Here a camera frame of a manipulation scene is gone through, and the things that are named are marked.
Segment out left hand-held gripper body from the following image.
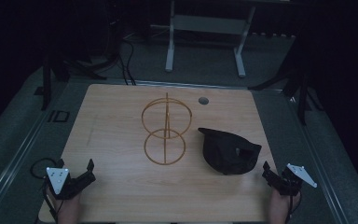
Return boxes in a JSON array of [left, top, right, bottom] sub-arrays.
[[45, 166, 85, 201]]

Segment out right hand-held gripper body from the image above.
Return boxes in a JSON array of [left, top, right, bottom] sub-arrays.
[[272, 162, 318, 197]]

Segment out black baseball cap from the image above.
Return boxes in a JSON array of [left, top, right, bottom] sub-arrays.
[[198, 127, 263, 175]]

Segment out golden wire hat stand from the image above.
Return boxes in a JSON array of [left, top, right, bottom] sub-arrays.
[[141, 91, 193, 166]]

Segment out person's left hand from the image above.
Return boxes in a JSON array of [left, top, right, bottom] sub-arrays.
[[53, 191, 82, 224]]

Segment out person's right hand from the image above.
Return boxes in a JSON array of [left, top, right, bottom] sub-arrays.
[[268, 188, 302, 224]]

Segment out black tripod stand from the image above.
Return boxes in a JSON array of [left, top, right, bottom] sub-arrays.
[[248, 40, 324, 127], [34, 52, 120, 112]]

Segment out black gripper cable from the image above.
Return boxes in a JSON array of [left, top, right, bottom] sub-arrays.
[[30, 157, 59, 224], [285, 194, 295, 224]]

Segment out black floor cables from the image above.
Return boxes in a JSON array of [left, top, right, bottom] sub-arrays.
[[117, 34, 138, 87]]

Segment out white metal table frame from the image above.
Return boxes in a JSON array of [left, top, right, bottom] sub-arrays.
[[164, 0, 257, 78]]

